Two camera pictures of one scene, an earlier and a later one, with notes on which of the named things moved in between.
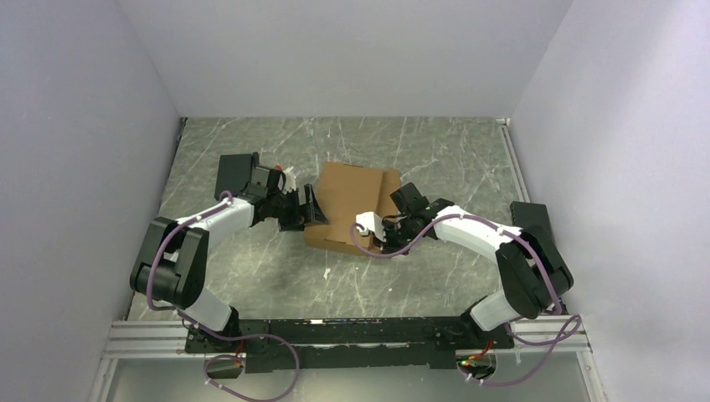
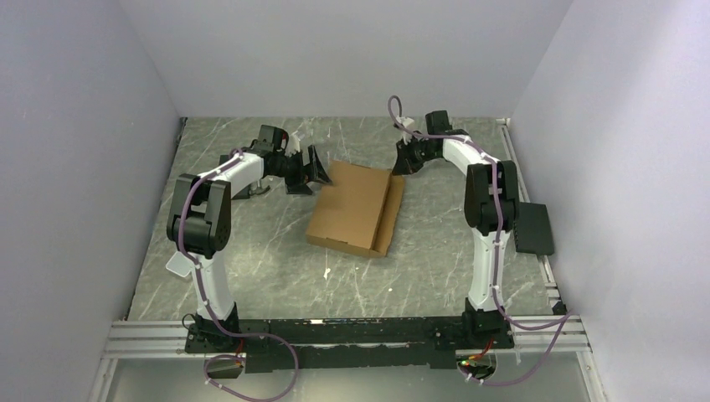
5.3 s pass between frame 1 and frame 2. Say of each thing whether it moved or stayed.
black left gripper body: moved
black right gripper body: moved
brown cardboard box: stayed
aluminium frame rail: stayed
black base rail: stayed
